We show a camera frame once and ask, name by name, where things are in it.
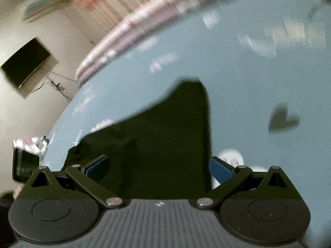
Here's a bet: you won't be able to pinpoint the purple floral quilt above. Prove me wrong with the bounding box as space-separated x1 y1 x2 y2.
76 0 228 83

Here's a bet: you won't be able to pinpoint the pink floral quilt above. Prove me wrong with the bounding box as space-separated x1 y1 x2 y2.
75 0 228 76

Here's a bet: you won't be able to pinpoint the wall air conditioner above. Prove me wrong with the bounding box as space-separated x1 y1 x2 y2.
21 0 73 23

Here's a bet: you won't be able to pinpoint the blue floral bed sheet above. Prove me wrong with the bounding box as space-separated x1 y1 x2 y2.
41 0 331 248

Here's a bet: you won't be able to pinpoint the wall-mounted television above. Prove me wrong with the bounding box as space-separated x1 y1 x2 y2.
0 37 53 90

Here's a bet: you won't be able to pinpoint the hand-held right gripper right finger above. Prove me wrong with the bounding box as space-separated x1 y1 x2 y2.
195 156 288 209

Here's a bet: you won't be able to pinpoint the patterned pink curtain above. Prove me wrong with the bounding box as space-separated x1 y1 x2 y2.
65 0 161 32

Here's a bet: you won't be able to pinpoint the black knit sweater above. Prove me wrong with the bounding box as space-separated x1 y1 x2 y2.
61 79 214 200

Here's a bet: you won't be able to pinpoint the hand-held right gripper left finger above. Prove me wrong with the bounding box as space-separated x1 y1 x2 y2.
30 155 125 209

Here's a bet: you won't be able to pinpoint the wall cables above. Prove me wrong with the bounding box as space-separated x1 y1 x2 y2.
33 73 76 102

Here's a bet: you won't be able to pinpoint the person's left forearm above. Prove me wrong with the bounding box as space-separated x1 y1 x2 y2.
0 190 16 248

